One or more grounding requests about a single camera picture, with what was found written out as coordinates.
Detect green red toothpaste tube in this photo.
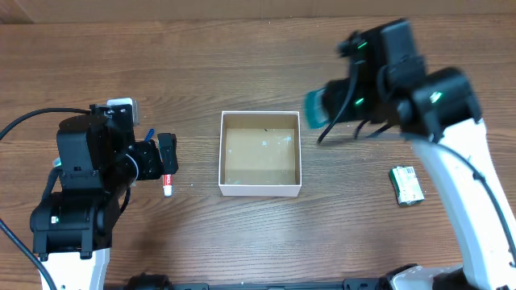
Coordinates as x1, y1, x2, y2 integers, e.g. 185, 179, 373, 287
162, 174, 173, 197

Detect blue mouthwash bottle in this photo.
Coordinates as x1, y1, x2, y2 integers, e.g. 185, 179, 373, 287
304, 89, 329, 129

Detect green white soap bar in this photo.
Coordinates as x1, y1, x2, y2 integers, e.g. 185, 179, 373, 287
389, 166, 425, 206

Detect blue disposable razor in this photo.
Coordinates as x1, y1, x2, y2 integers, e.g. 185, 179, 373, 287
144, 128, 155, 142

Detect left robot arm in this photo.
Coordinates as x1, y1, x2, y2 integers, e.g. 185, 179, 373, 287
30, 103, 178, 289

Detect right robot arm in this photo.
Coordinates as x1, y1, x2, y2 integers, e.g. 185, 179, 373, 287
315, 19, 515, 289

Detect white cardboard box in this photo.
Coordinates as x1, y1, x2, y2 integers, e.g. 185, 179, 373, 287
218, 111, 302, 197

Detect right black cable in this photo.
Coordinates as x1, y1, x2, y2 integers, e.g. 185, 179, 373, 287
316, 60, 516, 269

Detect black cable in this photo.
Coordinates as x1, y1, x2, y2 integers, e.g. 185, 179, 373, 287
316, 60, 516, 269
0, 107, 92, 290

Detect left black cable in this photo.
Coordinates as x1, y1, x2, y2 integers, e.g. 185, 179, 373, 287
0, 107, 92, 290

